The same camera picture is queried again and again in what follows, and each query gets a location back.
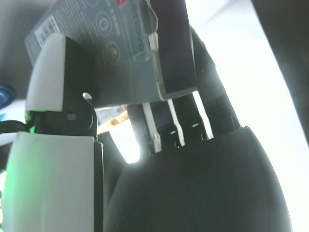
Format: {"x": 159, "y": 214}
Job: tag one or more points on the grey packaged box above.
{"x": 120, "y": 36}

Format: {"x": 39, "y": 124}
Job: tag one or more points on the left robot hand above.
{"x": 198, "y": 188}

